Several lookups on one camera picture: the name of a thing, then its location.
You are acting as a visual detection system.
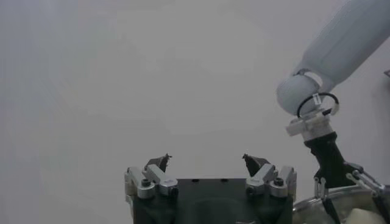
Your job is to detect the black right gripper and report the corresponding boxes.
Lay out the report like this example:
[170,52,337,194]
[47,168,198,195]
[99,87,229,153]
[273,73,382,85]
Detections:
[303,131,390,224]

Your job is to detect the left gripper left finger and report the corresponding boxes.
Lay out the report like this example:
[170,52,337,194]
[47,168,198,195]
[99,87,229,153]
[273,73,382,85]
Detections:
[124,153,179,200]

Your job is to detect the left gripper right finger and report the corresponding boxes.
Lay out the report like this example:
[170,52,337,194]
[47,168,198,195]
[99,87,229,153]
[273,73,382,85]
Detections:
[242,153,298,198]

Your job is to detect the cream pleated steamed baozi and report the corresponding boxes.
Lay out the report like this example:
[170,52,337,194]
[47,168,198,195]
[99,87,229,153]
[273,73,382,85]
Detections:
[344,208,388,224]

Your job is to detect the stainless steel steamer pot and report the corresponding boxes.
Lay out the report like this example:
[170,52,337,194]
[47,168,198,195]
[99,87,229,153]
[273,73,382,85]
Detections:
[292,184,390,224]

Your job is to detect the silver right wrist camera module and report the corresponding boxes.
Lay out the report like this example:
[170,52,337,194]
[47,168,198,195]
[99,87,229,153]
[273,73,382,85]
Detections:
[285,108,334,142]

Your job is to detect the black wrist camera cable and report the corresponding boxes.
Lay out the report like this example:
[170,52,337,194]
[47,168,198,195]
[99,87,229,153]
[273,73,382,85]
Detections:
[297,92,339,119]

